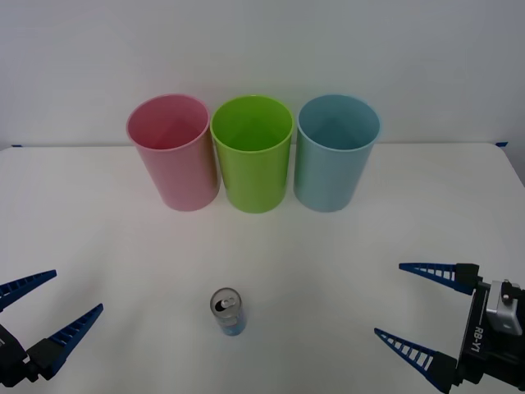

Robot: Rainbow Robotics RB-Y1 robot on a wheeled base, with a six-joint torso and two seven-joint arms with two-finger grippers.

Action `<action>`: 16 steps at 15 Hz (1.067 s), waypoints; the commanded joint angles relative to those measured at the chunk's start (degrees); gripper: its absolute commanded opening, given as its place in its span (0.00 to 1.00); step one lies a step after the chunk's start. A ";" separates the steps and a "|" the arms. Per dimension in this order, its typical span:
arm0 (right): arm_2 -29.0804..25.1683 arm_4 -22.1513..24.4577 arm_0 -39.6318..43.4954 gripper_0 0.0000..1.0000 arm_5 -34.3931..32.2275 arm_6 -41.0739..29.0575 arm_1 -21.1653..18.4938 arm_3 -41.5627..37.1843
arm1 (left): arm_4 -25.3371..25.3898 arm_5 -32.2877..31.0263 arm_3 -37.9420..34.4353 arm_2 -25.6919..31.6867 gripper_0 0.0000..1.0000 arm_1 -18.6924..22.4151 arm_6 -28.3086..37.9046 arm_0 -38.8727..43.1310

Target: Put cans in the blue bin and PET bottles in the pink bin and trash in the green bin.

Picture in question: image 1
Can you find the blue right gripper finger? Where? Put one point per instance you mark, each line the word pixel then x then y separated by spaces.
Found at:
pixel 441 369
pixel 465 277

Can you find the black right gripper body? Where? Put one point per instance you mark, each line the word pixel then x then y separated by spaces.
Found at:
pixel 476 328

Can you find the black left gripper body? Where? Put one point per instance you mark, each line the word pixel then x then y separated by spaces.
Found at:
pixel 14 361

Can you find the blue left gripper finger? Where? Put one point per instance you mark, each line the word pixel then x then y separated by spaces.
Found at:
pixel 67 338
pixel 22 287

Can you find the silver and blue drink can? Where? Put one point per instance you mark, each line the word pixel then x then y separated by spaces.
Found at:
pixel 230 318

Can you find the pale blue plastic bin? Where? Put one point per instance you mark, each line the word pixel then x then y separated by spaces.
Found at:
pixel 328 180

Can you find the pink plastic bin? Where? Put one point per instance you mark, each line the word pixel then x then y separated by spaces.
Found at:
pixel 180 180

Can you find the green plastic bin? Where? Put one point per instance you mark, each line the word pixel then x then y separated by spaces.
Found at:
pixel 254 184

